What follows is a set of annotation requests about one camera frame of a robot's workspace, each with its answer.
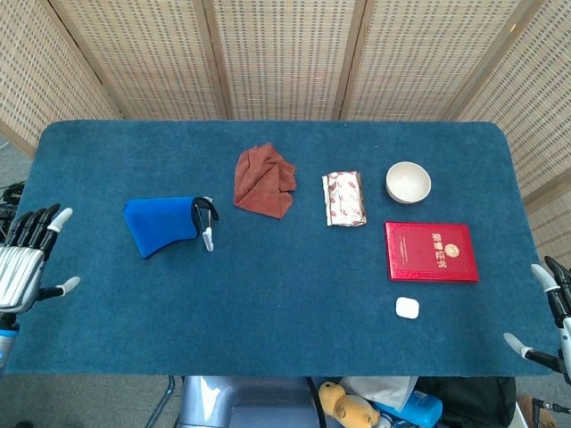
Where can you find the yellow plush toy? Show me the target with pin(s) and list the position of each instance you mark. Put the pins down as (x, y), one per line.
(348, 408)

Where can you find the blue carpet table mat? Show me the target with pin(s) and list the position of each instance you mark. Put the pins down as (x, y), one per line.
(245, 303)

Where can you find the grey microfibre cloth black-edged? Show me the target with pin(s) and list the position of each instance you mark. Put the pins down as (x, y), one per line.
(160, 223)

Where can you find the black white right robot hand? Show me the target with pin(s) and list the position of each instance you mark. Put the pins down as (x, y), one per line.
(542, 356)

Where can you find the red certificate booklet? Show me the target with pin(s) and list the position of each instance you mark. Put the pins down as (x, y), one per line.
(428, 254)

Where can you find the blue plastic pack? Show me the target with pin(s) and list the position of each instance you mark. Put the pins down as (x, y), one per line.
(424, 408)

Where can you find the white earbuds case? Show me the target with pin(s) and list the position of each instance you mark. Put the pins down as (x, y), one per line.
(407, 307)

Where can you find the black metal bracket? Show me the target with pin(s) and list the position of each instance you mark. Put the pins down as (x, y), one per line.
(542, 405)

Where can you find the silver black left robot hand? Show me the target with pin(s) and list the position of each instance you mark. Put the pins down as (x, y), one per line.
(20, 272)

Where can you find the black bag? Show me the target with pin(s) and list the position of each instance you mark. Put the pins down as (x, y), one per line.
(473, 401)

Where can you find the cream ribbed bowl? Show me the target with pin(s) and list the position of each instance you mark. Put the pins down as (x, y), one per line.
(408, 183)

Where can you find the woven bamboo folding screen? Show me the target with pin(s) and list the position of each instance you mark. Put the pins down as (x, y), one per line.
(285, 58)

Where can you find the gold foil packet red print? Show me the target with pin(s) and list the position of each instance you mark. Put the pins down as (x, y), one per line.
(343, 200)

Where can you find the white plastic bag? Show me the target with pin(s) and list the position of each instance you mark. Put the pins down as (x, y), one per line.
(379, 388)

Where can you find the crumpled orange-brown cloth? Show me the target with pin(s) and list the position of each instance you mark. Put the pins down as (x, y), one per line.
(263, 187)

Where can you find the grey robot torso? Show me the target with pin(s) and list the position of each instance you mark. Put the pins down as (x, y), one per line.
(250, 401)

